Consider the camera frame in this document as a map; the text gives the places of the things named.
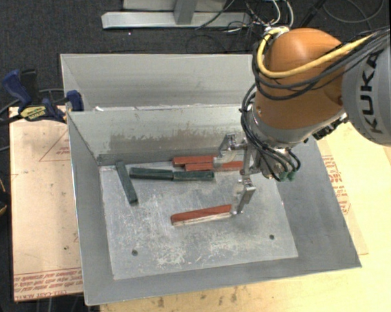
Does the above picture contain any dark green flat block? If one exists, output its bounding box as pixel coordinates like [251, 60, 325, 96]
[173, 169, 215, 183]
[115, 159, 140, 207]
[128, 165, 175, 183]

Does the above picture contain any red-brown flat block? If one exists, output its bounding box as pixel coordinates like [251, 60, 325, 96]
[184, 160, 245, 174]
[172, 154, 216, 168]
[169, 203, 234, 227]

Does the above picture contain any grey metal bin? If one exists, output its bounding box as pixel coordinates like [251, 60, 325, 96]
[59, 41, 363, 307]

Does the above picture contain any brown cardboard board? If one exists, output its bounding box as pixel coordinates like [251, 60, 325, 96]
[5, 91, 371, 303]

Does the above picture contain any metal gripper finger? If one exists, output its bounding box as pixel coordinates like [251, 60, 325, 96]
[213, 132, 248, 169]
[231, 175, 258, 216]

